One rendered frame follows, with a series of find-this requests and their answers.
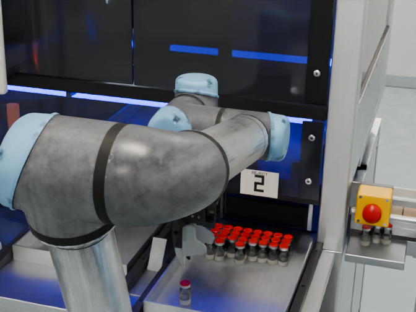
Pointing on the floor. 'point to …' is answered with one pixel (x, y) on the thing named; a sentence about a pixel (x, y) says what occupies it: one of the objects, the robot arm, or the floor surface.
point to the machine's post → (341, 138)
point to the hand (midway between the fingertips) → (182, 255)
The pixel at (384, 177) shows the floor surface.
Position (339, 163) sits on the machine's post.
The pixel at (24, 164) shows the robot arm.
